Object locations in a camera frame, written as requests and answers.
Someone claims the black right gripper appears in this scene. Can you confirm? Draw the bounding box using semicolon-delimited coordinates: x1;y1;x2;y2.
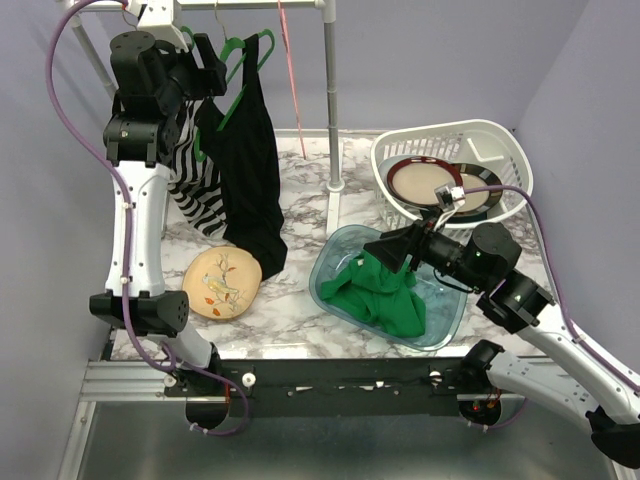
363;207;487;291

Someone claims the green velvet hanger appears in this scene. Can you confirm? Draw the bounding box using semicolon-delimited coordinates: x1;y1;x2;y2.
193;28;276;163

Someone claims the green tank top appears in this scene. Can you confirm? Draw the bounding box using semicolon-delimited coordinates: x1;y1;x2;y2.
320;251;426;338

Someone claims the pink wire hanger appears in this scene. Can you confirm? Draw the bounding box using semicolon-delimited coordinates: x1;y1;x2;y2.
277;0;307;159

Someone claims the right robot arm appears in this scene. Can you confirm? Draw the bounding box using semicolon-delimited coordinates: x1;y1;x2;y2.
364;221;639;469

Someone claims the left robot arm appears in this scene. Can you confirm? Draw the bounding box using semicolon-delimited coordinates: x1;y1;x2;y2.
89;31;226;395

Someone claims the striped black white tank top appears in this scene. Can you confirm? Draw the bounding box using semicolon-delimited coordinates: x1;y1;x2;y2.
168;101;226;236

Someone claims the red rimmed plate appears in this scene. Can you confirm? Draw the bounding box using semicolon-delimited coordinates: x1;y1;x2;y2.
386;156;463;207

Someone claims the blue transparent container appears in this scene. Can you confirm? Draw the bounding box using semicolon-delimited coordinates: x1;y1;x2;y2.
309;225;467;351

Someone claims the dark rimmed plate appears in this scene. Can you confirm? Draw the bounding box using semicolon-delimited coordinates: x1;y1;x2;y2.
448;163;502;220

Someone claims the white plastic basket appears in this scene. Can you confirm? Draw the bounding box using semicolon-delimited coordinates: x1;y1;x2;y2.
370;119;534;230

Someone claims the black base bar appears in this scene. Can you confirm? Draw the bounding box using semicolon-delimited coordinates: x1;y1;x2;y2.
164;357;503;425

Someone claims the silver clothes rack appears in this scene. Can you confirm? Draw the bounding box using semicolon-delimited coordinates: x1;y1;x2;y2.
60;0;345;235

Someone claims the beige bird painted plate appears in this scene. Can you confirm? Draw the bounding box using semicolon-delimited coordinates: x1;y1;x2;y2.
182;246;262;321

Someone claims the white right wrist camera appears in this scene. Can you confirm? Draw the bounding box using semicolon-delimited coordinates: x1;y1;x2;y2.
434;184;466;215

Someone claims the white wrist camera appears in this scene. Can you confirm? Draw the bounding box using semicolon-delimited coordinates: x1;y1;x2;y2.
434;184;466;215
124;0;188;52

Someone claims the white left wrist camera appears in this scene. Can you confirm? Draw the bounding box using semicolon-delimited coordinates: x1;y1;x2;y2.
124;0;188;52

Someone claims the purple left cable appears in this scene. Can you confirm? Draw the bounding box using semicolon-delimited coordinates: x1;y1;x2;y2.
45;0;250;437

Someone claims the purple cable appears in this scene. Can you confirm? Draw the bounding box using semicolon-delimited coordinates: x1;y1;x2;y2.
45;0;250;437
462;184;640;396

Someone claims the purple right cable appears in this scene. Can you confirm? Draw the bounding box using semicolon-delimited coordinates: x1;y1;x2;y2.
462;184;640;396

